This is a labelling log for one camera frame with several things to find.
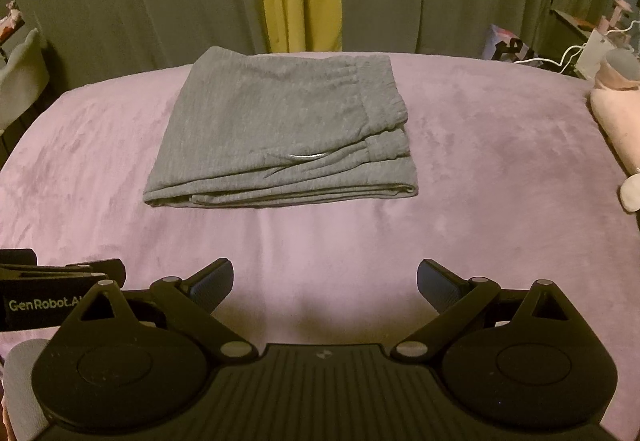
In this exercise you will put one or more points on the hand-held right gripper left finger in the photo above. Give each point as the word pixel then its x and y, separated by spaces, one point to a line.
pixel 215 286

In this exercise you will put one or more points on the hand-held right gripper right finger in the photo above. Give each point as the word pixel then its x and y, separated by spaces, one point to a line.
pixel 432 286

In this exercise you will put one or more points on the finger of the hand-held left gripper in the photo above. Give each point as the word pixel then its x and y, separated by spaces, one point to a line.
pixel 102 268

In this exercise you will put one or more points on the grey pants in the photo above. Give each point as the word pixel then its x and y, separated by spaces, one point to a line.
pixel 260 121

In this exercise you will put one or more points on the purple plush blanket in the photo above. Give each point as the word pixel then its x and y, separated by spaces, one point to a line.
pixel 475 171

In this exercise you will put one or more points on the grey cloth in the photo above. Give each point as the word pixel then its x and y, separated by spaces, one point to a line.
pixel 17 76

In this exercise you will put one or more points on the colourful printed bag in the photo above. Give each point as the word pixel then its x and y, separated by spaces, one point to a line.
pixel 505 46

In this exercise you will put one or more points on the pink plush toy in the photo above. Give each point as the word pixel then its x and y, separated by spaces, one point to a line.
pixel 620 116

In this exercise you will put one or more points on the red white small object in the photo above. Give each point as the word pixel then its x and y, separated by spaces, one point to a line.
pixel 11 18

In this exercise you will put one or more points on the black side cabinet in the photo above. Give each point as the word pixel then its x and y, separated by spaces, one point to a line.
pixel 562 38

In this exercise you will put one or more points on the white box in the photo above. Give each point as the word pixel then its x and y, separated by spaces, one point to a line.
pixel 597 53

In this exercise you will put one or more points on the pink small stand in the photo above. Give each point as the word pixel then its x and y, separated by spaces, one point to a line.
pixel 619 13

